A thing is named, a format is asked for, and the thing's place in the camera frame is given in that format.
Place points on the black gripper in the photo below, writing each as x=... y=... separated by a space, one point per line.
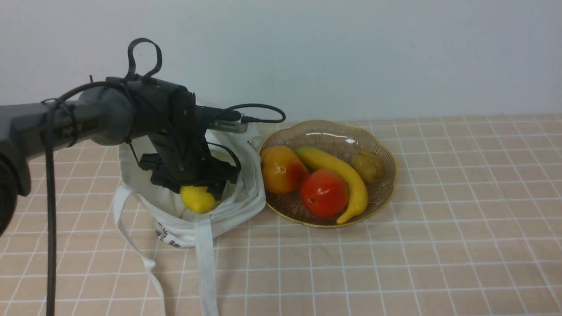
x=182 y=156

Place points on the yellow lemon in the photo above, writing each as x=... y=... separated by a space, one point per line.
x=197 y=199

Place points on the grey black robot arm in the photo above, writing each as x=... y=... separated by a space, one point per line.
x=113 y=112

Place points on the white cloth tote bag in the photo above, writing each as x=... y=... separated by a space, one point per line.
x=180 y=227

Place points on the amber glass fruit plate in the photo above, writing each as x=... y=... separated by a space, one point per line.
x=342 y=142

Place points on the brown kiwi fruit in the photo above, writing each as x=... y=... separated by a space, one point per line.
x=370 y=167

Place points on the orange red mango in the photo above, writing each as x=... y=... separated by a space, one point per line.
x=282 y=171

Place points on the yellow banana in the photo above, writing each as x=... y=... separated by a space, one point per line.
x=316 y=159

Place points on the red tomato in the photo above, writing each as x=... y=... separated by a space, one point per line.
x=324 y=193

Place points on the pink checkered tablecloth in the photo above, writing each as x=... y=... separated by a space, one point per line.
x=474 y=228

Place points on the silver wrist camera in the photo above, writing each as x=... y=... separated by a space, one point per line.
x=220 y=120

